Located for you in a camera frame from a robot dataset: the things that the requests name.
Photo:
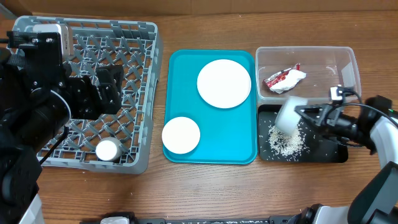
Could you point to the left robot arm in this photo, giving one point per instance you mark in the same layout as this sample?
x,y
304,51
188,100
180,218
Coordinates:
x,y
40,94

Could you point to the clear plastic bin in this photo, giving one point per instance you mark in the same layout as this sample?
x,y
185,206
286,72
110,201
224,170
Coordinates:
x,y
325,66

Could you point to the teal plastic tray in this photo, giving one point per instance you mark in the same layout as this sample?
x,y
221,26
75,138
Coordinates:
x,y
227,136

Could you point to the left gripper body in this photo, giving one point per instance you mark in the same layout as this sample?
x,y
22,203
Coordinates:
x,y
81,99

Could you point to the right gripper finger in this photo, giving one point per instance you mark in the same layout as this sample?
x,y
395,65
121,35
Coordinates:
x,y
309,109
313,119

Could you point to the large white plate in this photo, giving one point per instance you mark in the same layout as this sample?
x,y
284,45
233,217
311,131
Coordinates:
x,y
224,83

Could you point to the white paper cup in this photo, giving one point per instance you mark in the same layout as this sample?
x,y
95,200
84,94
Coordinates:
x,y
108,149

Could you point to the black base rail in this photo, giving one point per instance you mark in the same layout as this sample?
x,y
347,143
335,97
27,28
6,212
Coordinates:
x,y
129,217

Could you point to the white rice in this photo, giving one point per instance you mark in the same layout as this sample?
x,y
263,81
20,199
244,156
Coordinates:
x,y
278,145

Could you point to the red snack wrapper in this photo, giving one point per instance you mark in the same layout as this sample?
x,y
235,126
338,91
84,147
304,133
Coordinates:
x,y
279,76

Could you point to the black tray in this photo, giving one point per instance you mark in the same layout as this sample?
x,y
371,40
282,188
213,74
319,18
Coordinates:
x,y
323,151

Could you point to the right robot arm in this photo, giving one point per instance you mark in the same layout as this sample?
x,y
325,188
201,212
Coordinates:
x,y
375,129

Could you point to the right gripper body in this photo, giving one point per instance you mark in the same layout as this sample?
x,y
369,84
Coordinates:
x,y
336,122

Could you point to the grey dishwasher rack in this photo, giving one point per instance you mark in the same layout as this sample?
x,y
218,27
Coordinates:
x,y
136,46

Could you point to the grey bowl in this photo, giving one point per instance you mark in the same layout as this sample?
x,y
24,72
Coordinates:
x,y
287,119

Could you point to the white tissue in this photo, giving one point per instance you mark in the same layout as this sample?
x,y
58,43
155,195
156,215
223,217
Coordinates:
x,y
288,81

